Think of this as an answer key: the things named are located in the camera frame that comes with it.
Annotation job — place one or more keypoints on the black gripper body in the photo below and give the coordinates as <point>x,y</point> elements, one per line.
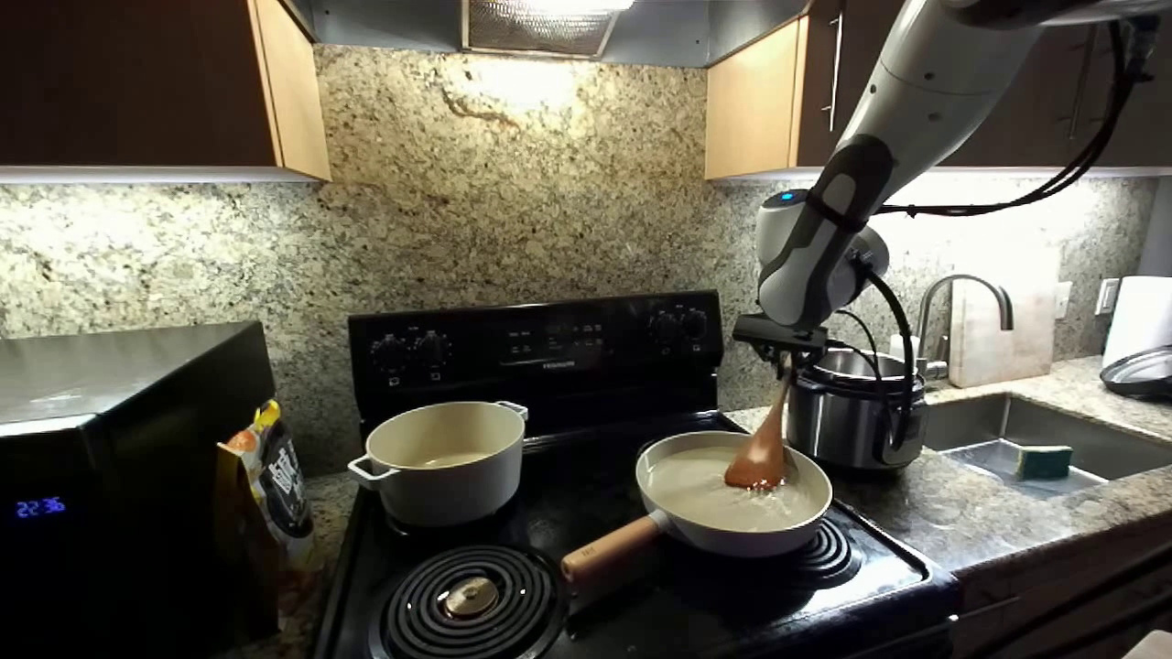
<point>777,341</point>

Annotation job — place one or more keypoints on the wooden spoon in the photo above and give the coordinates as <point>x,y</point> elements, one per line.
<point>761,462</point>

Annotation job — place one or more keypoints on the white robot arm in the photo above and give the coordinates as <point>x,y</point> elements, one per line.
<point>939,76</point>

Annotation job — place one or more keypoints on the stainless steel pressure cooker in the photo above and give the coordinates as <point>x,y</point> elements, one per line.
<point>856,411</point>

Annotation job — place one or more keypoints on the soap dispenser bottle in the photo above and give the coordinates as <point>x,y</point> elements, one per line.
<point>901,346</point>

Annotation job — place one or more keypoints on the stone cutting board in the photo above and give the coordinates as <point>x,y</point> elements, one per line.
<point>988,354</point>

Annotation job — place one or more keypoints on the black electric stove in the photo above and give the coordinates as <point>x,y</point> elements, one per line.
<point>514,526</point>

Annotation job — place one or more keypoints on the stainless steel sink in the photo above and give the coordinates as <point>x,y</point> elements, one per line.
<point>991,430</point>

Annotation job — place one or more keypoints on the chrome kitchen faucet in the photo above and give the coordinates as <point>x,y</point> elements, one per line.
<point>936,312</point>

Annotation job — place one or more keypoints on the dark right upper cabinet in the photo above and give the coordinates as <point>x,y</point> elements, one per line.
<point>783,102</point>

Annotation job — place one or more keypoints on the dark cabinet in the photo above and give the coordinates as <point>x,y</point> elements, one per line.
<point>783,102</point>
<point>160,92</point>

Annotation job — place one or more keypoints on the green sponge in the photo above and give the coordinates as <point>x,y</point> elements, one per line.
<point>1045,462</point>

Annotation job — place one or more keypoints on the black object by sink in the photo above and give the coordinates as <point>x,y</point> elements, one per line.
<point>1146,374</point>

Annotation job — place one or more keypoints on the range hood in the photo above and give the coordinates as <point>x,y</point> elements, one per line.
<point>574,32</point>

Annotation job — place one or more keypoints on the snack bag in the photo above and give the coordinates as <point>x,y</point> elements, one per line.
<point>262,506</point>

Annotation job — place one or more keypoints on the black microwave oven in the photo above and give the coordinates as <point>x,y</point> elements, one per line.
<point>108,487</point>

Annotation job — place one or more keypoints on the dark left upper cabinet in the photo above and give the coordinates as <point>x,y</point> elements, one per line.
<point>160,92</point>

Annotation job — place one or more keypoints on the white frying pan wooden handle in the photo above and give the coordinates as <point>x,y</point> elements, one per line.
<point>687,495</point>

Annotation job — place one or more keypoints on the white pot with handles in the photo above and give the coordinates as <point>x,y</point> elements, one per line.
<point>446,462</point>

